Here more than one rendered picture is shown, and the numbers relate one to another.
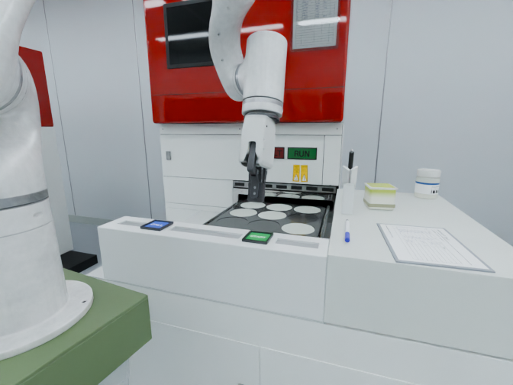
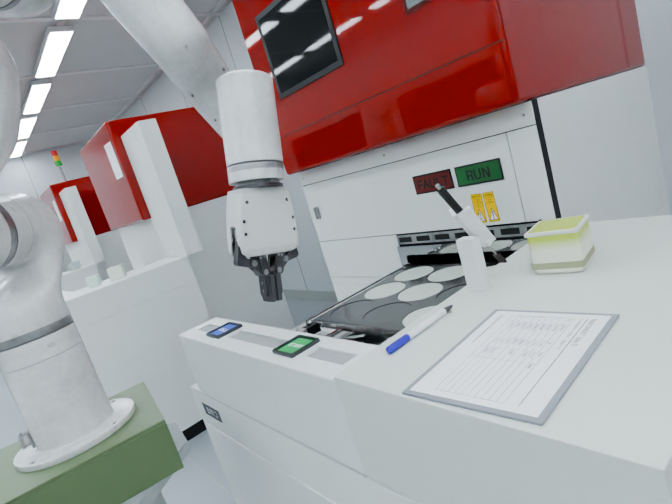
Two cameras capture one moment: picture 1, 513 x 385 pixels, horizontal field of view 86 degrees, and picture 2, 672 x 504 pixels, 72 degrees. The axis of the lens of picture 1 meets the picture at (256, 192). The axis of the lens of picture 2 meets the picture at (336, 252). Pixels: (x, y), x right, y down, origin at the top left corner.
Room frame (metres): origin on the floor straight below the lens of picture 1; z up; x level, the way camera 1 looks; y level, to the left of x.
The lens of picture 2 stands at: (0.07, -0.48, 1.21)
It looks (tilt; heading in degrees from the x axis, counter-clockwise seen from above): 11 degrees down; 35
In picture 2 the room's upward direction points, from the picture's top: 17 degrees counter-clockwise
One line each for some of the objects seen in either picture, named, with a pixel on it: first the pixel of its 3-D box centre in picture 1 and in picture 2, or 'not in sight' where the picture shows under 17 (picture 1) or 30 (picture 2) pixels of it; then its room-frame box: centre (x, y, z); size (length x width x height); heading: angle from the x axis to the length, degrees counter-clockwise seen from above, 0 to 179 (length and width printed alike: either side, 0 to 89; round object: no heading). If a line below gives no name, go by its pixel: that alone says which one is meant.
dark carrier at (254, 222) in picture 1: (272, 215); (420, 292); (0.93, -0.06, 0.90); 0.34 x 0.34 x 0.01; 72
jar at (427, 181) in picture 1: (427, 183); not in sight; (0.93, -0.59, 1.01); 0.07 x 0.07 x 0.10
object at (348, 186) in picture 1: (348, 189); (475, 245); (0.75, -0.26, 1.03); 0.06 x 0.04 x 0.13; 162
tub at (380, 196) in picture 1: (379, 195); (560, 245); (0.80, -0.37, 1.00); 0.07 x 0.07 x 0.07; 81
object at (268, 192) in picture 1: (281, 202); (468, 260); (1.14, -0.10, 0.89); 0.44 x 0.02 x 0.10; 72
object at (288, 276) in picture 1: (207, 260); (269, 374); (0.60, 0.12, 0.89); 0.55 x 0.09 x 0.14; 72
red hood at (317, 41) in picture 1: (262, 63); (429, 23); (1.50, -0.03, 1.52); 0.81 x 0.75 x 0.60; 72
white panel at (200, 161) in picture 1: (243, 169); (405, 216); (1.20, 0.06, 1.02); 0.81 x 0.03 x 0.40; 72
